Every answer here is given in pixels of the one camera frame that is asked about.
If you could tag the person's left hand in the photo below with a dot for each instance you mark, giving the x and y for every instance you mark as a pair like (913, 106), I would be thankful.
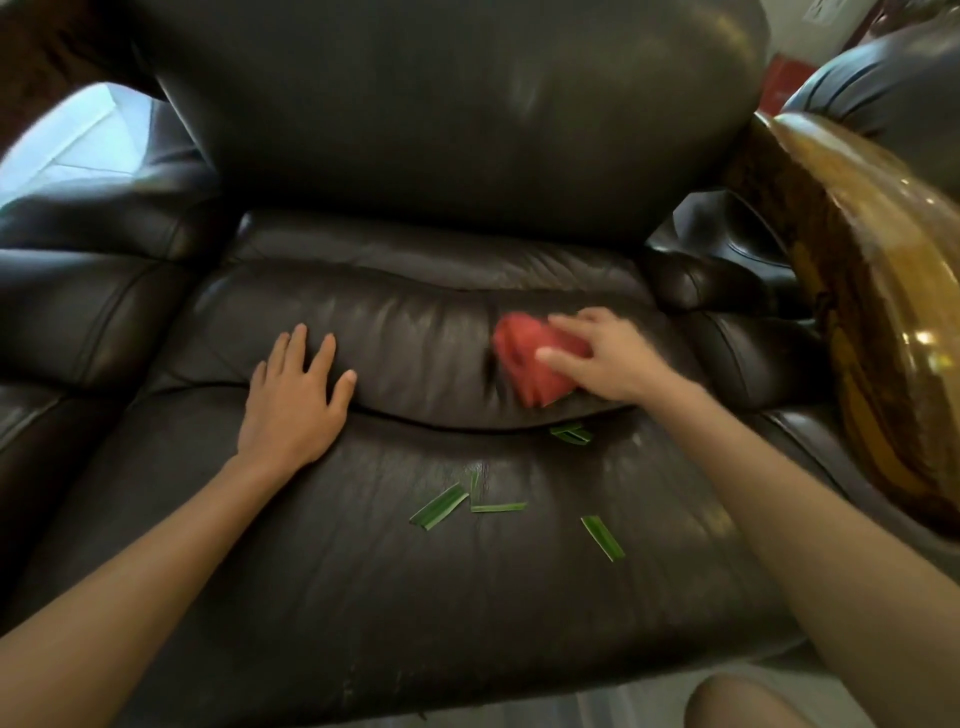
(292, 412)

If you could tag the person's right hand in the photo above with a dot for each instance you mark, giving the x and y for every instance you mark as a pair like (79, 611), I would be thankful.
(622, 360)

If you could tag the red cloth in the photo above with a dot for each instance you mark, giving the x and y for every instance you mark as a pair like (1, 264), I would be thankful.
(525, 360)

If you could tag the green leaf pieces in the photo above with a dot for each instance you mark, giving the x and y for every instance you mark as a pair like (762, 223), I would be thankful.
(442, 508)

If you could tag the person's right forearm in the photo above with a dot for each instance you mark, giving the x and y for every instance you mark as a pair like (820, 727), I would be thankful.
(810, 540)

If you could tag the person's left forearm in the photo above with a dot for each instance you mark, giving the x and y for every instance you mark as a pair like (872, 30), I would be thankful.
(135, 592)

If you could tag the wooden sofa armrest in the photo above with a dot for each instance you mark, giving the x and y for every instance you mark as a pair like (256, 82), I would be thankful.
(885, 300)
(45, 60)

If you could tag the person's right leg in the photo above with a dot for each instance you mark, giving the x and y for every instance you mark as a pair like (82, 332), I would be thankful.
(742, 705)

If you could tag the white wall socket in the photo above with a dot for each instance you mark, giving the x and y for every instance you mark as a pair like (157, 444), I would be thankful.
(832, 9)

